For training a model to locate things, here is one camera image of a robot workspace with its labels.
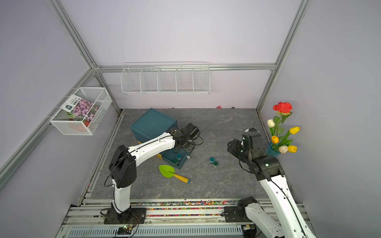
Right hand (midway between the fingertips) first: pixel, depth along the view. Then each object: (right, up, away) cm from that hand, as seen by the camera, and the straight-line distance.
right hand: (230, 143), depth 71 cm
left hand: (-21, -3, +16) cm, 27 cm away
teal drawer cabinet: (-42, +10, +13) cm, 45 cm away
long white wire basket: (-37, +41, +28) cm, 62 cm away
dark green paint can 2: (-27, -11, +20) cm, 36 cm away
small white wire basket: (-80, +11, -2) cm, 81 cm away
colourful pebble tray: (-23, -35, +6) cm, 42 cm away
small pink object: (+3, +24, +52) cm, 57 cm away
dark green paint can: (-29, -13, +18) cm, 36 cm away
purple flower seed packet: (-76, +18, +2) cm, 78 cm away
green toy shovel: (-33, -19, +17) cm, 42 cm away
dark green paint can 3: (-5, -14, +18) cm, 23 cm away
